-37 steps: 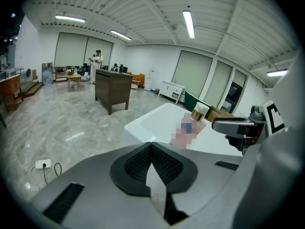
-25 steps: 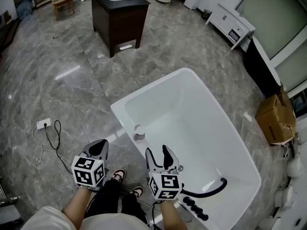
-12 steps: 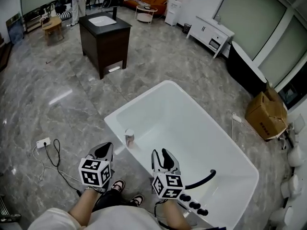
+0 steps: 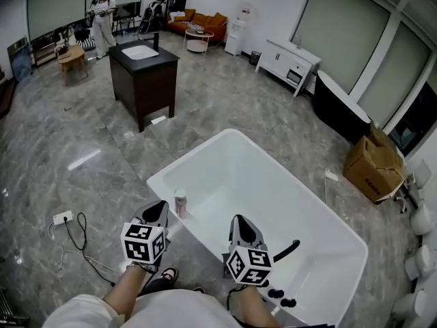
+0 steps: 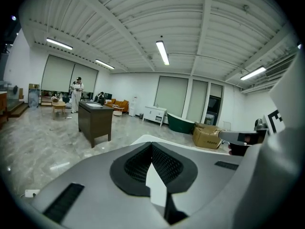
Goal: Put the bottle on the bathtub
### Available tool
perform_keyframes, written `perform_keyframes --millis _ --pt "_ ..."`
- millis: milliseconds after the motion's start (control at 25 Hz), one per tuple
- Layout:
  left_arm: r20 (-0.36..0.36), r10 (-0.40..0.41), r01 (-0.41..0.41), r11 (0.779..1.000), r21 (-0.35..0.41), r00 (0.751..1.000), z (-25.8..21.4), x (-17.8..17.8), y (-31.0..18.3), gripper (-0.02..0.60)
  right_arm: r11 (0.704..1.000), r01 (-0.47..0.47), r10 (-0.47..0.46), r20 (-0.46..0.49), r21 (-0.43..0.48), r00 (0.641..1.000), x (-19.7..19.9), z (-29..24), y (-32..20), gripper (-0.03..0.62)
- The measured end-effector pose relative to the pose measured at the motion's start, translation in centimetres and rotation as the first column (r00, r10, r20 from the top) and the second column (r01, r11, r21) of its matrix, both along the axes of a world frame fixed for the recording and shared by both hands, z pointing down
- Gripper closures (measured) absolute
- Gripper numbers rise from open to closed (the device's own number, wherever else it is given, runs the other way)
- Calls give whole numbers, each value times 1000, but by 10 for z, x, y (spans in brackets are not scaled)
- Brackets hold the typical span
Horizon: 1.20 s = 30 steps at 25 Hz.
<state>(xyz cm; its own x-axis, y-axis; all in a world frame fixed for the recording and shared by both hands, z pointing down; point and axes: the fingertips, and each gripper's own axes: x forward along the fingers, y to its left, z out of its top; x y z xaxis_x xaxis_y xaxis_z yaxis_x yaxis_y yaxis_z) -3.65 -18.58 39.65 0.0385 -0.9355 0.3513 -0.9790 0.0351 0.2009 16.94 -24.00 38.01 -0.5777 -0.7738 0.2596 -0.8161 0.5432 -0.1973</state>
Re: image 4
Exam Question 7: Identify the black oval bathtub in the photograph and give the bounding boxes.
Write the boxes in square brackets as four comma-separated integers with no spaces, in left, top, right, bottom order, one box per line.
[313,69,372,145]

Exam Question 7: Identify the white rectangular bathtub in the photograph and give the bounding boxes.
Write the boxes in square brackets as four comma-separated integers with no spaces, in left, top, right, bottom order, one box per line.
[146,128,369,326]

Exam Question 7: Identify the dark wooden vanity cabinet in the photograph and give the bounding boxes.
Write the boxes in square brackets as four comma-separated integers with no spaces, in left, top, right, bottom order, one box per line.
[108,41,181,133]

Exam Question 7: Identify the person's black trousers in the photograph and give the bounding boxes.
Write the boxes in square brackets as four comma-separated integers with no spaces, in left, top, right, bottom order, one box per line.
[138,277,168,297]

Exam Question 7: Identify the black power cable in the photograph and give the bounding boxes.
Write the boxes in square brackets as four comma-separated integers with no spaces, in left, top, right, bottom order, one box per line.
[63,212,115,286]

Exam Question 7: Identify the grey roller blind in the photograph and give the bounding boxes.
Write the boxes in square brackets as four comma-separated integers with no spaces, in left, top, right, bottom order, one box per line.
[293,0,392,94]
[358,22,431,118]

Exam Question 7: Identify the white water dispenser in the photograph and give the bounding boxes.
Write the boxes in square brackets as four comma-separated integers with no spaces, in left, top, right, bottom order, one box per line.
[224,1,253,57]

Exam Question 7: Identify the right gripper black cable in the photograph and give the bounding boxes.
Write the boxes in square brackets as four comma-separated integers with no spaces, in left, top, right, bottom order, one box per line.
[225,285,246,312]

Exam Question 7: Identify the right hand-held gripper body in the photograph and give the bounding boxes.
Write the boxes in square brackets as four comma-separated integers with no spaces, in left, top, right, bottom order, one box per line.
[223,243,274,286]

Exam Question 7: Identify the round pink coffee table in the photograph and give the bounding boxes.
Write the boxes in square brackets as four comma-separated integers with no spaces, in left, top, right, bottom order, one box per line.
[184,29,215,54]

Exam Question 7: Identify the person's white shirt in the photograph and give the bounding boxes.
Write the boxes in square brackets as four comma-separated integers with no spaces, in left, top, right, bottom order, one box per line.
[42,288,246,328]

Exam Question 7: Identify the dark framed picture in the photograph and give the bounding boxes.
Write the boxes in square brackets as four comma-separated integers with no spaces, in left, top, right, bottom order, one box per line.
[7,36,33,81]

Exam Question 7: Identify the white sink basin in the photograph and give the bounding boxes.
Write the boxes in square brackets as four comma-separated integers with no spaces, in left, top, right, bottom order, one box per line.
[122,45,160,60]

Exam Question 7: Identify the pink spray bottle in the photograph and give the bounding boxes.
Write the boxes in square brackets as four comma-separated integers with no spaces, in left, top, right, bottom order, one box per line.
[173,189,188,220]

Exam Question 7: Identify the orange sofa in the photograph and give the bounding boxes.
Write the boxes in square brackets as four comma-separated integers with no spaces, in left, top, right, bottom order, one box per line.
[166,8,228,42]

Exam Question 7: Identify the white toilet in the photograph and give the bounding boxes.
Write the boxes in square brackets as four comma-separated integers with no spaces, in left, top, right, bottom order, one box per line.
[404,244,432,280]
[392,290,428,320]
[409,203,434,236]

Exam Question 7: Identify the person's right forearm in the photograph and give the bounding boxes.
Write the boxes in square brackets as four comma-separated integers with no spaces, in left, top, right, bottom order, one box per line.
[227,285,284,327]

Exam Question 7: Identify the person's left shoe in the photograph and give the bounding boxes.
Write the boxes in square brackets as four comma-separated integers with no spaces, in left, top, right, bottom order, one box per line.
[159,266,180,283]

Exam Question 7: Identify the white power cable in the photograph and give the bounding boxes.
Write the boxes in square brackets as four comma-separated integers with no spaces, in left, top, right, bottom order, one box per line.
[322,178,369,204]
[47,222,120,275]

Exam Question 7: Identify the person's left forearm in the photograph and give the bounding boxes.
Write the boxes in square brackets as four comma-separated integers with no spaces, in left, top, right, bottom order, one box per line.
[102,264,154,320]

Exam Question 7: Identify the white office chair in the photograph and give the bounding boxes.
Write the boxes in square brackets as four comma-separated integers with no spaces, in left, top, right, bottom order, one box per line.
[392,159,433,215]

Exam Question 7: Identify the small wooden table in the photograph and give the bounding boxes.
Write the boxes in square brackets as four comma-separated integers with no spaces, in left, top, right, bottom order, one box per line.
[56,44,89,87]

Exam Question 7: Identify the black basin faucet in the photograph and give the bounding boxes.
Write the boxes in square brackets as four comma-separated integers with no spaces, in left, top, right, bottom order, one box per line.
[136,31,160,51]

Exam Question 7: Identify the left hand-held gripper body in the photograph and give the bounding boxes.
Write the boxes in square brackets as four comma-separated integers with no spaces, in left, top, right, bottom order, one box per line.
[121,217,171,274]

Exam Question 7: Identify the large torn cardboard box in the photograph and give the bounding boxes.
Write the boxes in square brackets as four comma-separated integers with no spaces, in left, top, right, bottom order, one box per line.
[343,121,407,204]

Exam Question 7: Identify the white vanity cabinet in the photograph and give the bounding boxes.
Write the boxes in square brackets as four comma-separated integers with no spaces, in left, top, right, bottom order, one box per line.
[255,38,322,98]

